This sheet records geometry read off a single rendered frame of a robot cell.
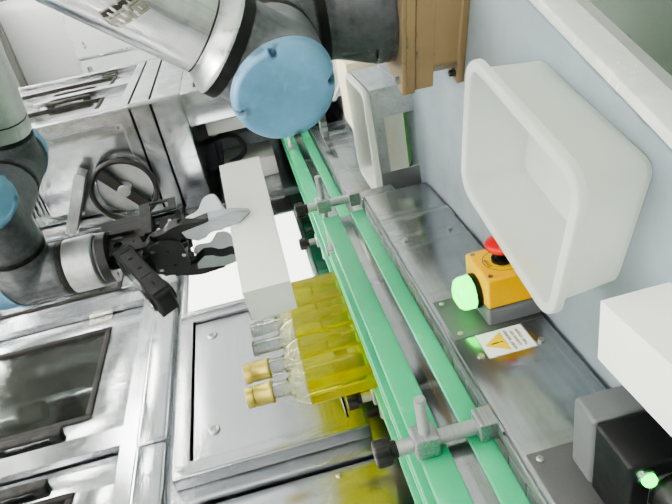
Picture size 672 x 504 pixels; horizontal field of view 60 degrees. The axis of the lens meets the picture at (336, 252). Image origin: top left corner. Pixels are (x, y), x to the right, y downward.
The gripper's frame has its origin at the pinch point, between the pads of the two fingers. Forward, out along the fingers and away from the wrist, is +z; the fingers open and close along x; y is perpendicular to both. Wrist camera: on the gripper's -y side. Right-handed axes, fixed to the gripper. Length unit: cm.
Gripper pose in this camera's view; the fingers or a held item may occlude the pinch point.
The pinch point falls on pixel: (247, 234)
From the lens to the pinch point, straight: 82.4
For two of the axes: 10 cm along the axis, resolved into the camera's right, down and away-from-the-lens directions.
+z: 9.7, -2.5, 0.8
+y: -2.4, -7.4, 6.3
